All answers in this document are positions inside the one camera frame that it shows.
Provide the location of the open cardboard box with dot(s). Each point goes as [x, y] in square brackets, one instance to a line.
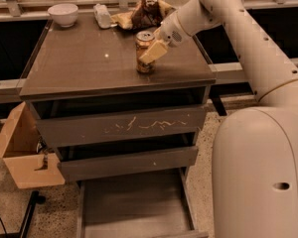
[18, 150]

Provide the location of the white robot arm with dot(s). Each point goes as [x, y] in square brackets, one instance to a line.
[255, 152]

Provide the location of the grey drawer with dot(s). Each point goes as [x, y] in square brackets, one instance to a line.
[109, 159]
[147, 205]
[113, 118]

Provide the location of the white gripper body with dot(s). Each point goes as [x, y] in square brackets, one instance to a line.
[170, 32]

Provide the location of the metal window railing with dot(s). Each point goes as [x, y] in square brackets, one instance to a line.
[89, 4]

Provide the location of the black stand base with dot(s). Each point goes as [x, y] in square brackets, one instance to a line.
[35, 199]

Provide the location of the grey top drawer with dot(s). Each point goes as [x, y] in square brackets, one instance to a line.
[113, 118]

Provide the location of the orange soda can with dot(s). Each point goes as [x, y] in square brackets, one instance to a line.
[142, 43]

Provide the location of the grey middle drawer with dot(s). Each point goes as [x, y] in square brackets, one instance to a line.
[109, 159]

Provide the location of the brown chip bag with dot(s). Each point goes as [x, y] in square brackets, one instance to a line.
[146, 14]

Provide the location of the grey drawer cabinet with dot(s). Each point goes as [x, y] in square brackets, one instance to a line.
[103, 117]

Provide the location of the grey bottom drawer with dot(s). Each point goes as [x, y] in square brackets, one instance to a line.
[147, 205]

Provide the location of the white ceramic bowl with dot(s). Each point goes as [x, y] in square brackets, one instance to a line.
[65, 14]

